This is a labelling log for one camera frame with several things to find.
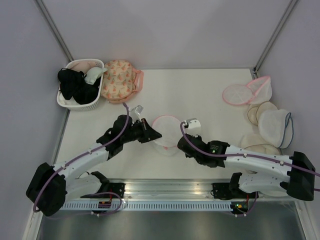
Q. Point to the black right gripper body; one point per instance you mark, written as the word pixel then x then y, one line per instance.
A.
pixel 198 159

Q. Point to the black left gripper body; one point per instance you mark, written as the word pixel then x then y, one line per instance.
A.
pixel 136 132

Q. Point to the pink rimmed mesh laundry bag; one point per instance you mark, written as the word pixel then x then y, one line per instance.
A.
pixel 169 127

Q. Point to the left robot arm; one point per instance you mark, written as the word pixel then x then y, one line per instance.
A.
pixel 106 147

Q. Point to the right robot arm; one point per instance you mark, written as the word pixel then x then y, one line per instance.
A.
pixel 274 175

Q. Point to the beige bra cup upper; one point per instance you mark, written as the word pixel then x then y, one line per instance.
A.
pixel 255 111

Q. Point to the floral peach bra case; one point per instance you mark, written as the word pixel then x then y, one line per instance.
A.
pixel 121 81

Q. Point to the pink mesh laundry bag flat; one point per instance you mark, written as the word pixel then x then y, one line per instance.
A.
pixel 237 95

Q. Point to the white plastic laundry basket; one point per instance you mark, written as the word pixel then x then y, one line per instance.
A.
pixel 80 65

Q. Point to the white bra in basket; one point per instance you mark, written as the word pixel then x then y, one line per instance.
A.
pixel 93 74

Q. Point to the pink mesh laundry bag open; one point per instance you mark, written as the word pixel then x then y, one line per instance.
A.
pixel 261 90

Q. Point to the black bras in basket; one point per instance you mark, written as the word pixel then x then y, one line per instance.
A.
pixel 73 85

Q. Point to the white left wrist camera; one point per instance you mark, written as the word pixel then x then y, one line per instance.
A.
pixel 135 113

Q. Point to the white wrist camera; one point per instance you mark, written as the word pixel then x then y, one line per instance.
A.
pixel 192 127
pixel 135 113

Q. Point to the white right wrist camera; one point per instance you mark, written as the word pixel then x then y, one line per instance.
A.
pixel 192 127

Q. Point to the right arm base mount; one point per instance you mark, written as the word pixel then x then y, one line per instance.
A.
pixel 230 190

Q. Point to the aluminium front rail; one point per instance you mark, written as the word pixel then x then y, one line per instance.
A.
pixel 134 189

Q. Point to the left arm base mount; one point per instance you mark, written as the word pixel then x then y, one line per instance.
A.
pixel 105 186

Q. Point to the right aluminium corner post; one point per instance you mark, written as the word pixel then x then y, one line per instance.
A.
pixel 273 38

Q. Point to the aluminium corner post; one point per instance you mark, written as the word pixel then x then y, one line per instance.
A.
pixel 273 38
pixel 53 28

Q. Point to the white slotted cable duct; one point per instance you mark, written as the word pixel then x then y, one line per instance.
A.
pixel 94 205

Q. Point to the left aluminium corner post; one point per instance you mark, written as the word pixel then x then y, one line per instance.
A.
pixel 53 28

